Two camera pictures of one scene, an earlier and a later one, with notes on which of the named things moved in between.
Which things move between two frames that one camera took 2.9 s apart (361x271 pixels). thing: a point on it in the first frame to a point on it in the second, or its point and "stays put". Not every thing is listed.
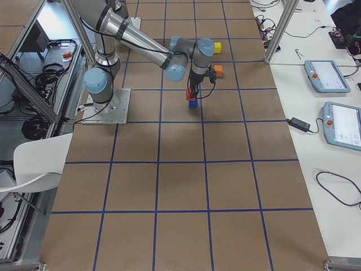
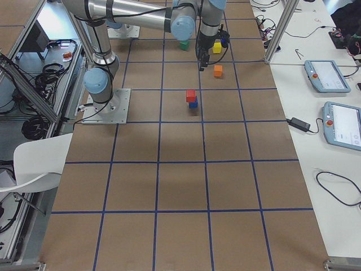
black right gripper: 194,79 to 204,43
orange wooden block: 219,69 stays put
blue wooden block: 193,104 stays put
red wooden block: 188,95 stays put
